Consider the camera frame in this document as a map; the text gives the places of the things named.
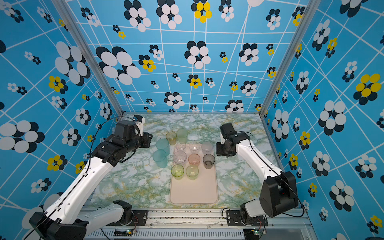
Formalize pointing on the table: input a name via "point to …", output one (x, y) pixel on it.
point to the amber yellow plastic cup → (171, 136)
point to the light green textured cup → (182, 134)
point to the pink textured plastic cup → (194, 159)
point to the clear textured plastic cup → (207, 148)
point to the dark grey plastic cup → (208, 160)
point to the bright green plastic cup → (177, 171)
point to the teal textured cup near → (159, 156)
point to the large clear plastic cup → (179, 157)
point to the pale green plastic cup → (192, 172)
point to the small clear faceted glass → (194, 146)
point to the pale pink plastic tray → (202, 191)
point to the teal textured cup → (163, 144)
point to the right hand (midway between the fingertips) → (220, 151)
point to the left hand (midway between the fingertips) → (151, 134)
